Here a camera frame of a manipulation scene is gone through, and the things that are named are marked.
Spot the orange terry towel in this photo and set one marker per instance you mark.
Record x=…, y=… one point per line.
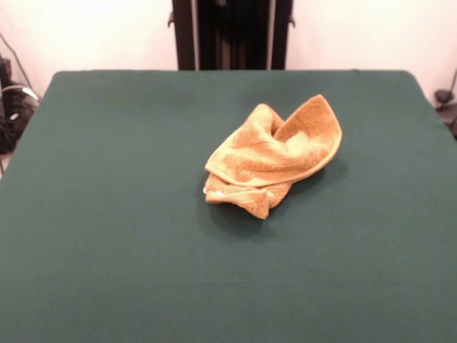
x=257, y=160

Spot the dark green tablecloth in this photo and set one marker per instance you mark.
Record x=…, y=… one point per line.
x=107, y=214

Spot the small black plug adapter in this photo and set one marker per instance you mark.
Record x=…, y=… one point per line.
x=442, y=96

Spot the black power strip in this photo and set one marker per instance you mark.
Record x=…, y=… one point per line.
x=5, y=69

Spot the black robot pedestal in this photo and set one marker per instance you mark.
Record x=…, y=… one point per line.
x=185, y=35

